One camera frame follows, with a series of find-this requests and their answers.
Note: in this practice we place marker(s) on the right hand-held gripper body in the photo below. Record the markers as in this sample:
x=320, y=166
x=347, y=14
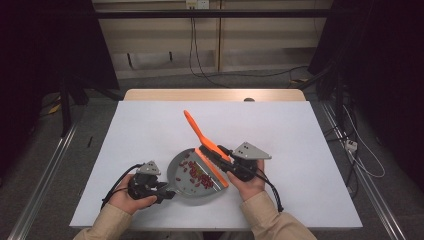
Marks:
x=250, y=151

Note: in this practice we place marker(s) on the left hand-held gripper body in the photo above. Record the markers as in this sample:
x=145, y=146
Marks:
x=149, y=169

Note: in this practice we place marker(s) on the grey dustpan with orange edge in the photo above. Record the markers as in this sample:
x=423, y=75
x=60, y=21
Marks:
x=176, y=170

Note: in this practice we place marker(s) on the dark red beans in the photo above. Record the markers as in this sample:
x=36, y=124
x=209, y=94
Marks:
x=196, y=175

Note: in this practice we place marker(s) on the orange brush with grey bristles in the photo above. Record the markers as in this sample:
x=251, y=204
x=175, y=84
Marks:
x=198, y=130

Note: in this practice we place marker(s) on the person's right hand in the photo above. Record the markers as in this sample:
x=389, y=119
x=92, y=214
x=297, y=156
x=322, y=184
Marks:
x=251, y=188

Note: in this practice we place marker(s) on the person's left hand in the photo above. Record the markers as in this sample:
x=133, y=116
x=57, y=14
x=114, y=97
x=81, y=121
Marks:
x=123, y=196

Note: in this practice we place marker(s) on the person's lap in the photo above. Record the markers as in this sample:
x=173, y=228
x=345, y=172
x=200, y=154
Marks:
x=166, y=236

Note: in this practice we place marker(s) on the dark round table grommet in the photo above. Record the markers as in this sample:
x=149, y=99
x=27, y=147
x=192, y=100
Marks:
x=249, y=99

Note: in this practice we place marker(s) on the white table mat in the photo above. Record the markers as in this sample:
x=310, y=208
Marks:
x=300, y=133

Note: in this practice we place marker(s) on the white power strip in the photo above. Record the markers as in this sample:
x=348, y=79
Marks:
x=351, y=145

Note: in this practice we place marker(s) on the black metal stand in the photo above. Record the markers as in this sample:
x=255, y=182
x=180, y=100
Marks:
x=65, y=110
x=339, y=100

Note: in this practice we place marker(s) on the black horizontal bar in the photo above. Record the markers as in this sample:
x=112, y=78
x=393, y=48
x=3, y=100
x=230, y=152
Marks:
x=213, y=13

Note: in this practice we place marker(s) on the dark curtain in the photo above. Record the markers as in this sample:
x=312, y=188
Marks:
x=40, y=50
x=383, y=66

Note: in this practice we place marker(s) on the aluminium floor rail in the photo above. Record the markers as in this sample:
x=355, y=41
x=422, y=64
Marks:
x=376, y=200
x=43, y=180

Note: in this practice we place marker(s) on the white wall socket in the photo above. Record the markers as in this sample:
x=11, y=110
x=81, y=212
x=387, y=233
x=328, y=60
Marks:
x=197, y=3

